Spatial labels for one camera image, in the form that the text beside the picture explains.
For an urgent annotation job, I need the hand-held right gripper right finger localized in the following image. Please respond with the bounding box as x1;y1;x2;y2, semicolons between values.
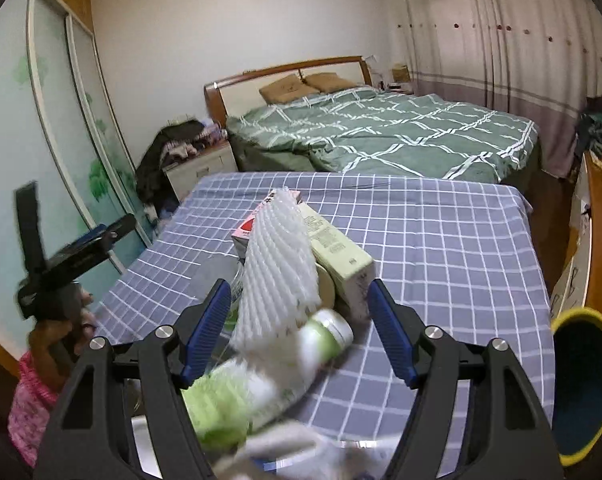
367;279;566;480

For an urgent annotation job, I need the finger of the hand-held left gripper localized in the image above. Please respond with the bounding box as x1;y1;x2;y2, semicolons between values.
14;182;48;277
40;213;138;286

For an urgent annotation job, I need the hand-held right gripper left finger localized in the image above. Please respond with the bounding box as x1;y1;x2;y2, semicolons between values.
33;279;232;480

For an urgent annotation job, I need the white green plastic bottle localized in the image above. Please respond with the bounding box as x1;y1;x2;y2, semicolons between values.
181;308;355;448

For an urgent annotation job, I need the white foam fruit net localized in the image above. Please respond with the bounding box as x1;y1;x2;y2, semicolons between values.
229;187;322;357

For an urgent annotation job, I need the cream green cardboard box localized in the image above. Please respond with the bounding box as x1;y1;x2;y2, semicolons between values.
298;201;376;324

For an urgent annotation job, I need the pink drink carton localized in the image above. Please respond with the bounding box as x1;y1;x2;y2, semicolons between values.
231;189;302;262

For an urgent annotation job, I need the white paper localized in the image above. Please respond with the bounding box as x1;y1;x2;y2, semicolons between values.
131;415;398;480

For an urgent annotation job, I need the yellow rimmed blue bin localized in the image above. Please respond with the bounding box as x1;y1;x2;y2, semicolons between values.
551;308;602;468

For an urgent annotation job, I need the person's left forearm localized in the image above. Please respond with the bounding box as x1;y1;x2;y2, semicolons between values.
7;350;62;468

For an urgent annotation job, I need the person's left hand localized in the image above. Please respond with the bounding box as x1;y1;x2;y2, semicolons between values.
28;287;99;393

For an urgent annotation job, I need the sliding door wardrobe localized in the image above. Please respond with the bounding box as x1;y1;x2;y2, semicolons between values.
0;0;156;361

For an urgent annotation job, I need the dark clothes pile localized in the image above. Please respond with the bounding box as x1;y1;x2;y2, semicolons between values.
135;117;226;227

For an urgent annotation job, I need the blue checked tablecloth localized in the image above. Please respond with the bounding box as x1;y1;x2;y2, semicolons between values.
33;171;556;480

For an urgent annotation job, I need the white nightstand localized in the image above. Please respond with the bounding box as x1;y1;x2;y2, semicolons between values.
162;140;239;204

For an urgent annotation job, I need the wooden bed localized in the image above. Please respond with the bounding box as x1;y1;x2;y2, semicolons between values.
204;56;542;187

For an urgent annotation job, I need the green checked duvet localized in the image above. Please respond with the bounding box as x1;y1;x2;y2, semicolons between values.
225;86;540;184

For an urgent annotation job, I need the brown pillow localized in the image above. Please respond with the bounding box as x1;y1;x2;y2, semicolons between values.
303;73;358;95
259;74;320;105

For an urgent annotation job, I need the mixed clothes pile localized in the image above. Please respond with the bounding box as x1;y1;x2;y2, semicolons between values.
576;94;602;171

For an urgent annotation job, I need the pink white curtain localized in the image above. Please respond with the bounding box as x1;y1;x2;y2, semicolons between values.
381;0;602;179

